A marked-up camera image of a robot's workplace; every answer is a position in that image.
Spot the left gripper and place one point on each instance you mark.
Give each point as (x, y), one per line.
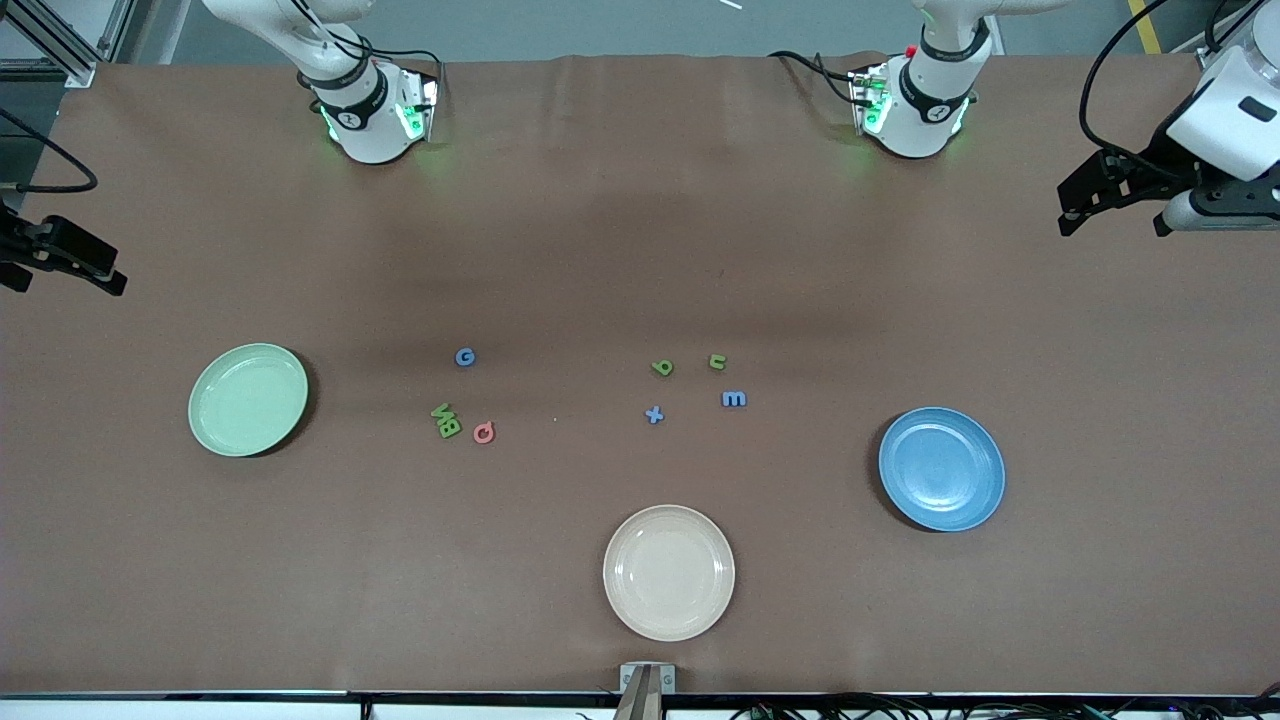
(1152, 168)

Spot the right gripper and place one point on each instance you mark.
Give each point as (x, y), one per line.
(20, 245)

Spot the blue foam letter m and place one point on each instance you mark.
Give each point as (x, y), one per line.
(734, 394)

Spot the pink foam letter Q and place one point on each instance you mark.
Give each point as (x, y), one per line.
(477, 433)

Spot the blue foam letter x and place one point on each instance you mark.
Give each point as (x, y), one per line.
(654, 415)

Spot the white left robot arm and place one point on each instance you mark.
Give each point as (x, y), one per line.
(925, 110)

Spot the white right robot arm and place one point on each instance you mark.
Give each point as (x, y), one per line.
(365, 120)

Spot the green plate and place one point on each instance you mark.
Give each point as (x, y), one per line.
(248, 400)

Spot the blue plate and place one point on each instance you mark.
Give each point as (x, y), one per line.
(940, 470)

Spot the blue foam letter G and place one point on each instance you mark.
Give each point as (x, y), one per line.
(460, 358)

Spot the brown table cover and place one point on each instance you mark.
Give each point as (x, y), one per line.
(600, 250)

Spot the beige plate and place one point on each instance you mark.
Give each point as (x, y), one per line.
(668, 572)

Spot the aluminium extrusion frame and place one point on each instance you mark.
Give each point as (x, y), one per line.
(60, 70)

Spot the white table edge rail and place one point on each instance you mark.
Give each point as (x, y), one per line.
(150, 710)

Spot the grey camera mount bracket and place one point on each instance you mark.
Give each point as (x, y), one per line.
(648, 700)

